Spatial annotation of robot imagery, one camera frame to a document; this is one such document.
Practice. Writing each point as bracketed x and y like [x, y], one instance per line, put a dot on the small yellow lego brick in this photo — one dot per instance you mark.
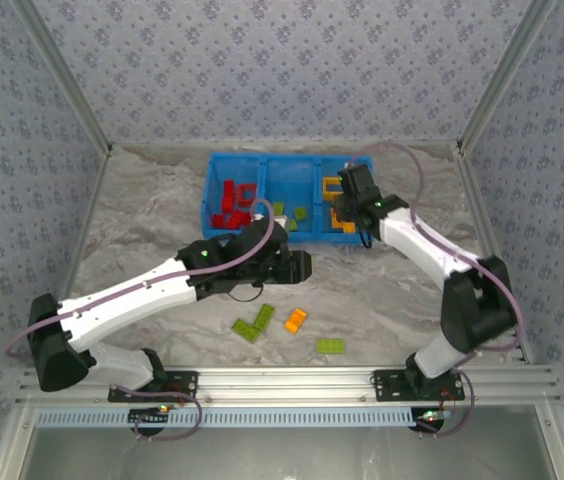
[347, 229]

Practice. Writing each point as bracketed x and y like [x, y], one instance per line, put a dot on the yellow lego window frame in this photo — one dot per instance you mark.
[327, 187]

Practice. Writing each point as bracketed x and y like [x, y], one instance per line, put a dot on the red lego window frame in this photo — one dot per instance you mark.
[238, 196]

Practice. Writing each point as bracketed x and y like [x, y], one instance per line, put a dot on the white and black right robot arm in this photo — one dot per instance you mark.
[412, 240]

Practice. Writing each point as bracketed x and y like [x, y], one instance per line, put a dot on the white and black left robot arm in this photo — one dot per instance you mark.
[127, 300]

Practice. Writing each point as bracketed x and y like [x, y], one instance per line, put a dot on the blue three-compartment plastic bin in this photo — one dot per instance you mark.
[287, 175]

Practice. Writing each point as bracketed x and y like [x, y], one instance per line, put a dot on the grey metal sheet panel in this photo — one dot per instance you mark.
[287, 455]

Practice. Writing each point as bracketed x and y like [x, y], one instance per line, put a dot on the small controller board with LED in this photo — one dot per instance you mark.
[149, 416]
[429, 417]

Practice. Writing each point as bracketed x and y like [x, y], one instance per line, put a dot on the aluminium frame rail with slots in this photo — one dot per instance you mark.
[287, 385]

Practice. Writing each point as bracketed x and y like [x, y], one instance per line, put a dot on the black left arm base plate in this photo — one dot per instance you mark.
[182, 377]

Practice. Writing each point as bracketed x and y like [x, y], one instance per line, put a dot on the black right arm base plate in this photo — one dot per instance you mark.
[387, 390]

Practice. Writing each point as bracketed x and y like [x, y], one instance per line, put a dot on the aluminium frame post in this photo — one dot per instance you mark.
[64, 75]
[504, 75]

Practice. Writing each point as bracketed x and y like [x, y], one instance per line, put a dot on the aluminium frame leg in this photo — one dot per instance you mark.
[12, 445]
[562, 445]

